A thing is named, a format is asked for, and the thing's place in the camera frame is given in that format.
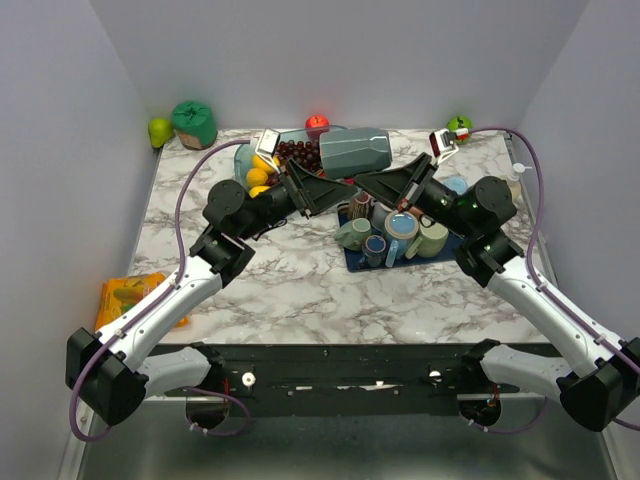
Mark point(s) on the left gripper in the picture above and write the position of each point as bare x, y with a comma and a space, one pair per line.
311, 194

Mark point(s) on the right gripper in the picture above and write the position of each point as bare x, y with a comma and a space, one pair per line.
401, 187

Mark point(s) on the butterfly blue mug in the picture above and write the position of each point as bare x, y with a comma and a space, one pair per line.
400, 230

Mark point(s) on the dark grey blue mug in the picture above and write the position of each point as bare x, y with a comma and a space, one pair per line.
349, 152

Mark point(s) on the sage green mug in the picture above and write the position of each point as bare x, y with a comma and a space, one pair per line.
353, 234

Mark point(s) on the light green mug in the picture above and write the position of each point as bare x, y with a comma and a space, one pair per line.
429, 241

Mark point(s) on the small navy mug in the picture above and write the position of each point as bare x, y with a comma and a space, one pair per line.
374, 251

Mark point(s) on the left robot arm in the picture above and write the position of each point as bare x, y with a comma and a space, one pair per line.
115, 369

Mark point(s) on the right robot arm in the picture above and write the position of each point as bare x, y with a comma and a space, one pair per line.
596, 375

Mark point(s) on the grey white mug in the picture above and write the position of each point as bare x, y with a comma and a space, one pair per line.
379, 213

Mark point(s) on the brown striped mug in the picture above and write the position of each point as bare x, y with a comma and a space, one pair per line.
359, 206

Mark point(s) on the light blue faceted mug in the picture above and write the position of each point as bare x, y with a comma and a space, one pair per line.
456, 183

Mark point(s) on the purple grape bunch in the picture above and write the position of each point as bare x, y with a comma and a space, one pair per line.
305, 154

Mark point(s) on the yellow mango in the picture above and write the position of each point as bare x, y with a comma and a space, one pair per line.
255, 191

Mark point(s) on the orange fruit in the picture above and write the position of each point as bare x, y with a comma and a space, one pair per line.
256, 177

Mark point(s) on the yellow lemon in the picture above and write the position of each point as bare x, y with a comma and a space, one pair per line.
268, 168

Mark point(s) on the red apple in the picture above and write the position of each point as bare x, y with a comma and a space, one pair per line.
315, 125

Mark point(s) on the green striped ball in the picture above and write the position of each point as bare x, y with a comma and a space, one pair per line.
460, 122

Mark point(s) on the cream soap pump bottle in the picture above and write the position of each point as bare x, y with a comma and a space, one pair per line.
513, 179

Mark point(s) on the green wrapped jar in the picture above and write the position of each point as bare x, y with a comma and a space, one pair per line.
194, 125

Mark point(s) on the green pear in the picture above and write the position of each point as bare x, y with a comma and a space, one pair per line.
160, 131

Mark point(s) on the orange snack bag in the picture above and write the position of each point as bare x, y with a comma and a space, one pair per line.
119, 295

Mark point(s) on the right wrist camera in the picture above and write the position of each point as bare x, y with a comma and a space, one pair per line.
445, 143

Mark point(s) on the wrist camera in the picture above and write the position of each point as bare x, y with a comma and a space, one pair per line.
265, 147
445, 143

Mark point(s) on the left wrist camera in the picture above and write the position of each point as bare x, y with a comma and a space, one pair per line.
265, 147

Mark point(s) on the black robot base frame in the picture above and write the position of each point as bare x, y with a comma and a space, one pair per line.
309, 380

